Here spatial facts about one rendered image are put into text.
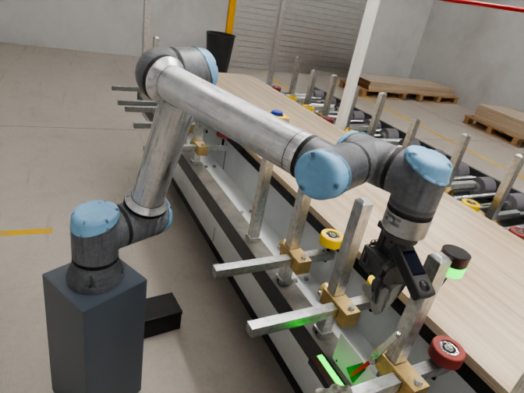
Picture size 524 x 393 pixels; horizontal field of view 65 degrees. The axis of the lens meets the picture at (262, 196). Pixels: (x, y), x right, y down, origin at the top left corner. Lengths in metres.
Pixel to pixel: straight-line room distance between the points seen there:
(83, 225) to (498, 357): 1.20
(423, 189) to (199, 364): 1.53
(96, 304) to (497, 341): 1.18
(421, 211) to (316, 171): 0.22
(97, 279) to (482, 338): 1.15
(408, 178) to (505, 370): 0.58
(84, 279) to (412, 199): 1.08
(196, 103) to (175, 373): 1.42
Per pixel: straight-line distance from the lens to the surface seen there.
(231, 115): 0.85
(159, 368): 2.07
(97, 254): 1.44
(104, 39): 8.58
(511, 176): 2.09
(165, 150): 1.28
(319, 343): 1.30
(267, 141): 0.79
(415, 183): 0.80
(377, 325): 1.44
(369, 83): 8.64
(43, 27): 8.56
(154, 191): 1.39
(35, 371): 2.13
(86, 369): 1.65
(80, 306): 1.48
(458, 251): 0.98
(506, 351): 1.26
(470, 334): 1.25
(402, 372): 1.08
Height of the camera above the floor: 1.60
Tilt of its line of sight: 27 degrees down
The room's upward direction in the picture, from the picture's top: 11 degrees clockwise
